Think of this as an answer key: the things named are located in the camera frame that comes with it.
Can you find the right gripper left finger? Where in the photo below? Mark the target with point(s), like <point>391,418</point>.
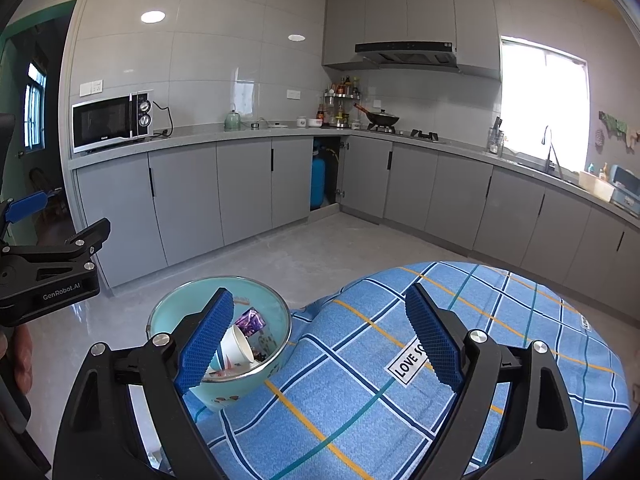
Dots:
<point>99,437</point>

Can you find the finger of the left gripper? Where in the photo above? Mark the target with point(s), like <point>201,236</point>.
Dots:
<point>18,210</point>
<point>90,240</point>

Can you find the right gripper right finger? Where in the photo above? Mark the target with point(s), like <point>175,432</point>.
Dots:
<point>537,437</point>

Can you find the paper cup with stripes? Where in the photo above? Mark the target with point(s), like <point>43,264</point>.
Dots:
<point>233,354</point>

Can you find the purple snack wrapper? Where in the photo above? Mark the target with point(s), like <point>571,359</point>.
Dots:
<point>250,323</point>

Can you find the grey lower kitchen cabinets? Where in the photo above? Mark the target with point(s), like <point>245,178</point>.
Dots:
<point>173,200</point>

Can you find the grey kitchen cabinets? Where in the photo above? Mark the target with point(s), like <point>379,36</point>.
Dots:
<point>173,200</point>
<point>470,25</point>

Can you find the kitchen sink faucet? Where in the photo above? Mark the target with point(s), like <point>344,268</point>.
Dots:
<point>551,164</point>

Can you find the grey upper kitchen cabinets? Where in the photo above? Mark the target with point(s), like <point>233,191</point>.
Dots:
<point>470,25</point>

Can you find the black white microwave oven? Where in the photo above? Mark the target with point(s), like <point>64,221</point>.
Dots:
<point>106,122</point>

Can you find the teal enamel basin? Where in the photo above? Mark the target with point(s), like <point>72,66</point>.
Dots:
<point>220,390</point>

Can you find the blue plaid tablecloth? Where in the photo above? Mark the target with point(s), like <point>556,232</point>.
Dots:
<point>337,410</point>

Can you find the blue water filter tank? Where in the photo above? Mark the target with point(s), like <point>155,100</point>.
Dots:
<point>318,181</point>

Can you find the cream plastic basin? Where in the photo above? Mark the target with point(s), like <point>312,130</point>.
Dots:
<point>595,186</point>

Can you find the spice rack with bottles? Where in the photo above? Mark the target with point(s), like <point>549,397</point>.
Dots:
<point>337,106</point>

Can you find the utensil holder glass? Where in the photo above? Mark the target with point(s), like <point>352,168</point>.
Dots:
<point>495,138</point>

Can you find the black wok pan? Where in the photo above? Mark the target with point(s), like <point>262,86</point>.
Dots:
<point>379,119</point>

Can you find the gas stove burner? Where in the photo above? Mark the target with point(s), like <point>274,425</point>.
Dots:
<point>429,136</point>

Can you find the black range hood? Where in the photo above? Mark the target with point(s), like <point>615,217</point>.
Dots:
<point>430,55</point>

